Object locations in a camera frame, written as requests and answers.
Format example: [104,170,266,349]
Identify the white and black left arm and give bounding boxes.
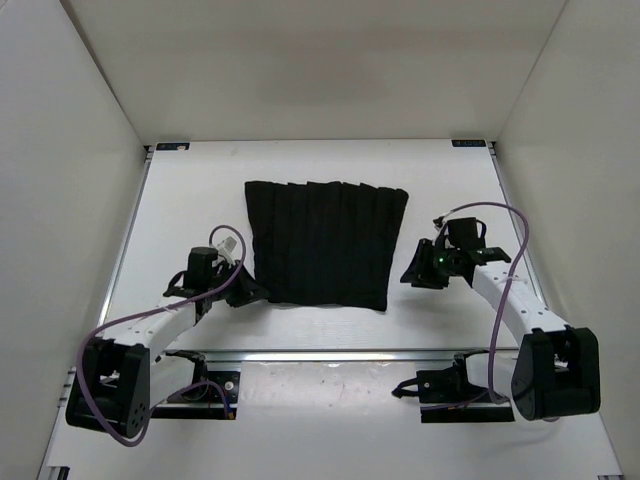
[65,245,269,447]

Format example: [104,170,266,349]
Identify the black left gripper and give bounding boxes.
[209,259,271,307]

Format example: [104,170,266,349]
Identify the black pleated skirt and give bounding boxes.
[245,180,409,312]

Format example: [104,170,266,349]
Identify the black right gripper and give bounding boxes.
[400,240,459,290]

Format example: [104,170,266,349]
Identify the aluminium table edge rail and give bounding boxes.
[149,349,521,365]

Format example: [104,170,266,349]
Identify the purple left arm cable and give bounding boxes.
[77,224,246,446]

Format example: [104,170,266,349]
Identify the blue left corner label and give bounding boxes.
[155,142,190,151]

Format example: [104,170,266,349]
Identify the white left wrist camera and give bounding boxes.
[215,236,237,259]

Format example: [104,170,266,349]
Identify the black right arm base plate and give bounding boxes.
[416,366,515,424]

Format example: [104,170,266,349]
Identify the blue corner label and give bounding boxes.
[155,142,190,151]
[451,139,486,148]

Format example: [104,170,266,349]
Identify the blue right corner label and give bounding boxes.
[451,139,486,148]

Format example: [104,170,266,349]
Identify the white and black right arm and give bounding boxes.
[392,217,601,421]

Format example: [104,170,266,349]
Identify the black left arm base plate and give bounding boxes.
[152,363,241,421]

